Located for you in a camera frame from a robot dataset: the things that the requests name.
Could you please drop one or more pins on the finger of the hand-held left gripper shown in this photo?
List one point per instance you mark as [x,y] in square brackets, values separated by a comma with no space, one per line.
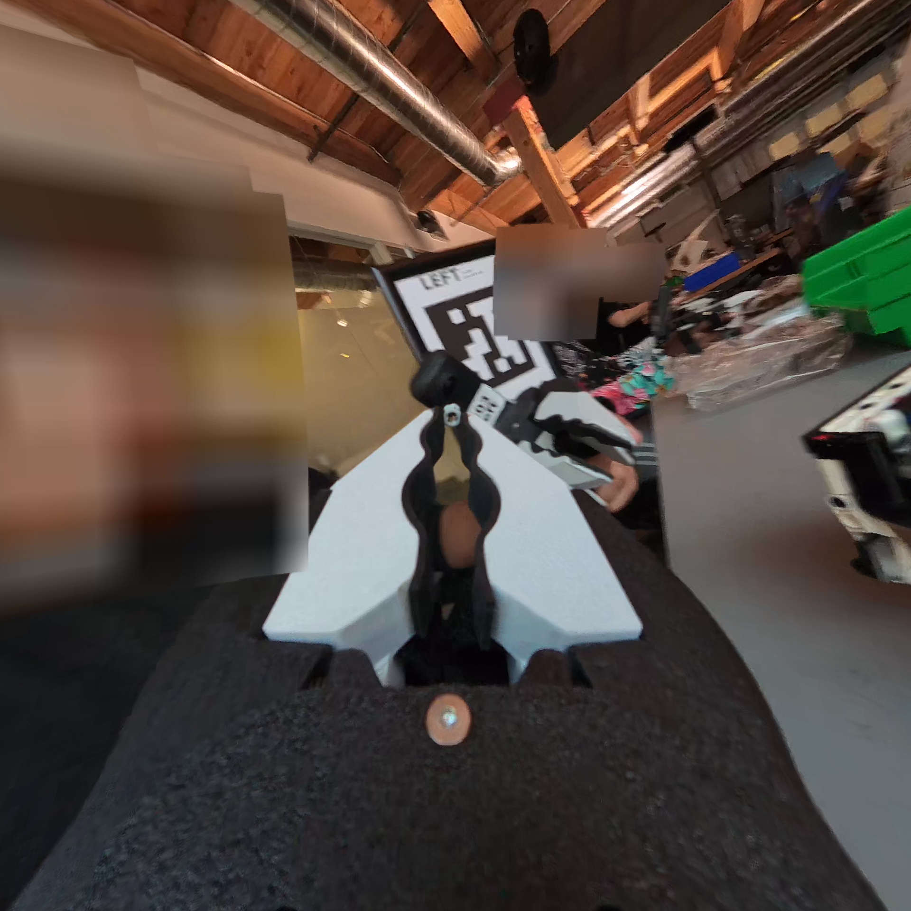
[583,413]
[580,471]

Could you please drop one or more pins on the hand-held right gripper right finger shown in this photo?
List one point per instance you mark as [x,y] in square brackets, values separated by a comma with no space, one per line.
[555,555]

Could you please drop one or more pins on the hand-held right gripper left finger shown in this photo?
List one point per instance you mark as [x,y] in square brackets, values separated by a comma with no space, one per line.
[341,555]

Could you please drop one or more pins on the white and black lego car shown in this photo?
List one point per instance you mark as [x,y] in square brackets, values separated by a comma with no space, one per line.
[868,484]

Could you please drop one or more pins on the person's left hand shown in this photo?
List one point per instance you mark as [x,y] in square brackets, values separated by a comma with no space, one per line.
[618,487]

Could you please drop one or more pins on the black and white marker poster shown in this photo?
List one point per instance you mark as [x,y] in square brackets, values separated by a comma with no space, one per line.
[455,327]

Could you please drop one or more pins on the clear plastic bags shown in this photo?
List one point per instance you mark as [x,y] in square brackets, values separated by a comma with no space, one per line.
[761,363]

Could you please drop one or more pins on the blue plastic bin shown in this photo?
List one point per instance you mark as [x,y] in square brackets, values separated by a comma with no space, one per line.
[712,272]

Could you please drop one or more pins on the green plastic bin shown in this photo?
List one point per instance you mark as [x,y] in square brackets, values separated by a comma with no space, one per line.
[865,277]

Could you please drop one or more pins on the round black ceiling speaker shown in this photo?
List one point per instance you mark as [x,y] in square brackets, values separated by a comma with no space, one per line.
[532,46]

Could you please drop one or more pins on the dark ceiling panel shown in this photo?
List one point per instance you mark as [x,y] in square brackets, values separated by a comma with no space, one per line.
[626,64]

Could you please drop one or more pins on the small black wall fixture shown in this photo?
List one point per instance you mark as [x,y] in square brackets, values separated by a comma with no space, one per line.
[429,220]

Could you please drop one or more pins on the silver ventilation duct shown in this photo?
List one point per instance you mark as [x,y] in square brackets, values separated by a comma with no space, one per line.
[398,78]

